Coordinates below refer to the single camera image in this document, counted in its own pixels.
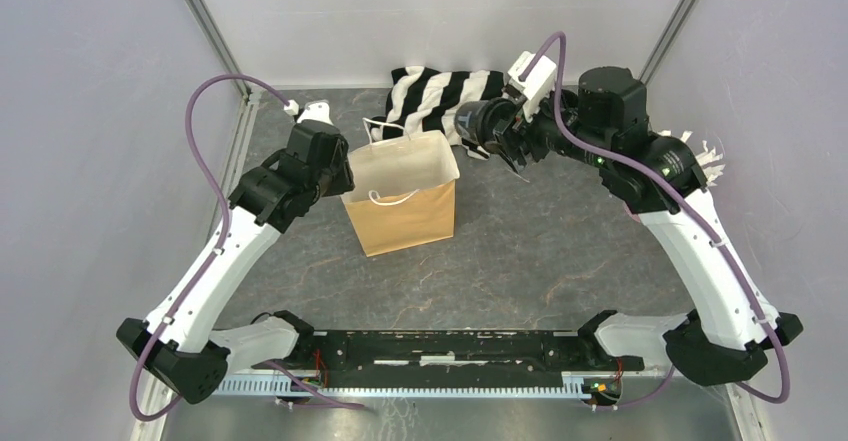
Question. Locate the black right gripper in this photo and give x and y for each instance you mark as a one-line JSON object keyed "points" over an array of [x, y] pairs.
{"points": [[512, 132]]}

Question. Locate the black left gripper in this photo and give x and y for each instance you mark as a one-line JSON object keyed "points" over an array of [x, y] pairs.
{"points": [[346, 180]]}

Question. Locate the black paper coffee cup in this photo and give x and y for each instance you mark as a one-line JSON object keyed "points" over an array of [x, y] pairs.
{"points": [[475, 121]]}

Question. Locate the brown paper bag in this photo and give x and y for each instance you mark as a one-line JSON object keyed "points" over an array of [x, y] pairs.
{"points": [[405, 191]]}

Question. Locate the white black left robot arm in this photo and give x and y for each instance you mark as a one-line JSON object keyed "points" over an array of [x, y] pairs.
{"points": [[178, 342]]}

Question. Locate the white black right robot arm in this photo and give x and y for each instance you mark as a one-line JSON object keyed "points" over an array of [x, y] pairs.
{"points": [[732, 329]]}

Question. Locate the black white striped towel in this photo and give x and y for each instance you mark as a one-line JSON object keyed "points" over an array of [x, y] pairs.
{"points": [[424, 99]]}

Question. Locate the white wrapped straws bundle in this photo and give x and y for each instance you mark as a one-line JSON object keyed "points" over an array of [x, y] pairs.
{"points": [[710, 158]]}

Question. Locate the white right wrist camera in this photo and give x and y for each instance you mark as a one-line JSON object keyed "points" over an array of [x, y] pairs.
{"points": [[528, 90]]}

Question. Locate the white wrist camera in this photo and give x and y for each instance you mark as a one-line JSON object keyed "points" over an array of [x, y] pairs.
{"points": [[528, 90], [311, 111]]}

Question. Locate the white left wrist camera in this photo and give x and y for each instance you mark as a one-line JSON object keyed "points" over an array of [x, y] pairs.
{"points": [[311, 111]]}

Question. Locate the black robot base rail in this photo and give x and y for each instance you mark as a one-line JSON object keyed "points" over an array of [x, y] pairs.
{"points": [[448, 363]]}

